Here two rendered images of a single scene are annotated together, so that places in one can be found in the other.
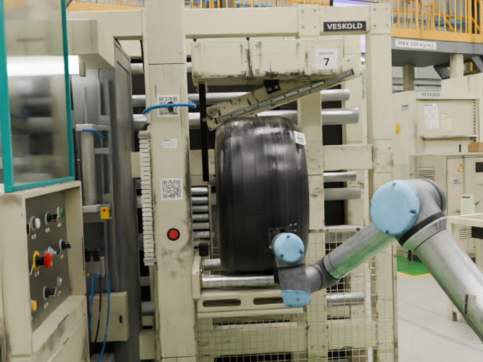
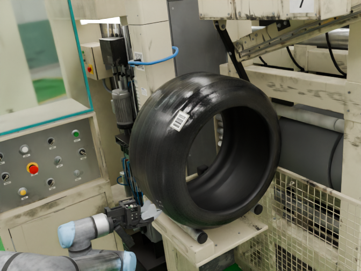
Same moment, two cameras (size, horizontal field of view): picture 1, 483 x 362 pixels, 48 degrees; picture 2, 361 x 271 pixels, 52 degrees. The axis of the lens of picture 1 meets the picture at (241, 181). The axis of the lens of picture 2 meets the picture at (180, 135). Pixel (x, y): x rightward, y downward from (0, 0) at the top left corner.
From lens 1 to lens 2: 1.84 m
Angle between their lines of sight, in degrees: 64
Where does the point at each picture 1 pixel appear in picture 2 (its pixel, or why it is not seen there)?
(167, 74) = (135, 34)
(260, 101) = (271, 38)
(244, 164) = (134, 135)
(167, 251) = not seen: hidden behind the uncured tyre
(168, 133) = (142, 84)
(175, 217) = not seen: hidden behind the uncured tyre
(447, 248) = not seen: outside the picture
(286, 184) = (149, 165)
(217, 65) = (212, 6)
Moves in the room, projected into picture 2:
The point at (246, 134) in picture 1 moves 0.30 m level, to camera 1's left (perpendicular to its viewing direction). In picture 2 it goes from (150, 105) to (121, 91)
